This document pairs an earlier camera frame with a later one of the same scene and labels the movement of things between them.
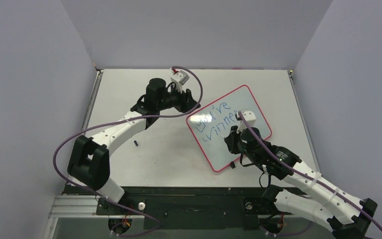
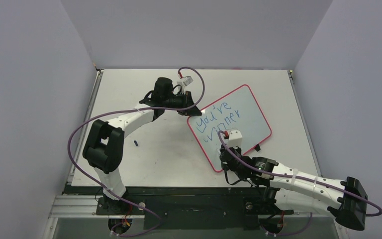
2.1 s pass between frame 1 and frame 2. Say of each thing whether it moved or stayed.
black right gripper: moved
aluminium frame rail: stayed
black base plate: stayed
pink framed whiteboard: stayed
